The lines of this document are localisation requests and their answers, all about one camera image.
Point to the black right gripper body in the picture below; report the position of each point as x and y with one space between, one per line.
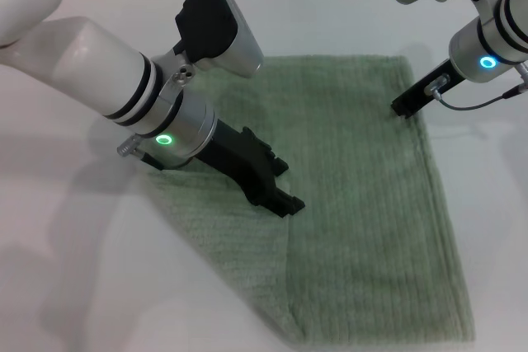
418 94

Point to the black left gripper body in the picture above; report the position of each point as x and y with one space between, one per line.
243 162

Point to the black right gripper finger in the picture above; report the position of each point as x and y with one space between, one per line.
411 109
400 105

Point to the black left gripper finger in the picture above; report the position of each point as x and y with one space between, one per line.
284 204
278 164

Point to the green ribbed towel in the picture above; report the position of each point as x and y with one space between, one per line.
363 212

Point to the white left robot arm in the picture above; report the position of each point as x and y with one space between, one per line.
103 67

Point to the left wrist camera housing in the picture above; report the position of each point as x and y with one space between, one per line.
218 26

